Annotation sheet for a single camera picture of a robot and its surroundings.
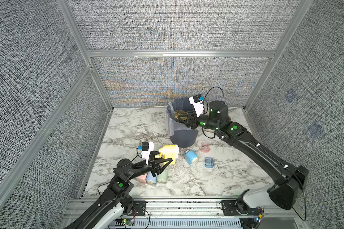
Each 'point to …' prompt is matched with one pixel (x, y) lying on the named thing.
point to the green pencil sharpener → (162, 178)
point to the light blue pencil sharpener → (150, 179)
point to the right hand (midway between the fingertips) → (182, 111)
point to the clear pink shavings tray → (205, 147)
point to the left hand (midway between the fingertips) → (172, 158)
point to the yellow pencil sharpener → (169, 151)
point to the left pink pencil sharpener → (142, 178)
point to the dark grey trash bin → (181, 136)
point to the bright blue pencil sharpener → (191, 157)
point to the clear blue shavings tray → (209, 162)
